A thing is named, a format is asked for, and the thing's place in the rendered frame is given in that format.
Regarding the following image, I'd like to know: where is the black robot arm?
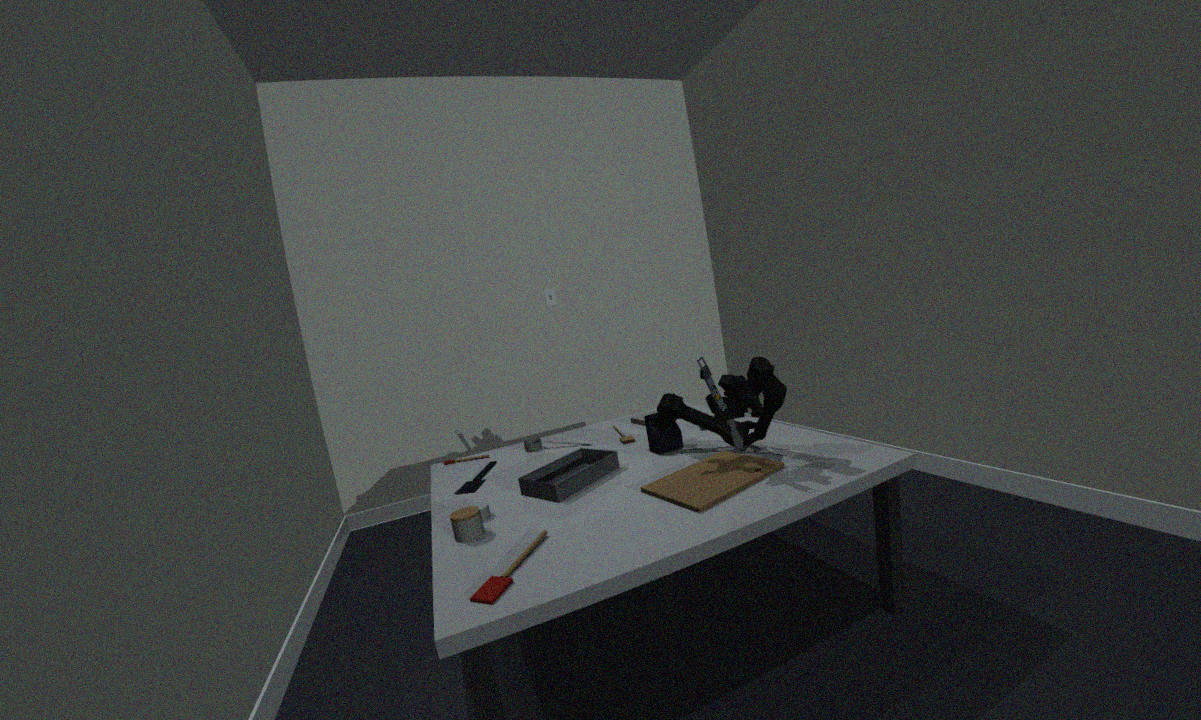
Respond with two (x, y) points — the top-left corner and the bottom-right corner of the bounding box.
(653, 356), (787, 448)

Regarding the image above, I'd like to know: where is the brown wooden board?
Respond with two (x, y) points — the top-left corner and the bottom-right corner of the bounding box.
(641, 451), (785, 514)

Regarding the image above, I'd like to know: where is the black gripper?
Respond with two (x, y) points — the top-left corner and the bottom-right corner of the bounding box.
(705, 384), (764, 422)

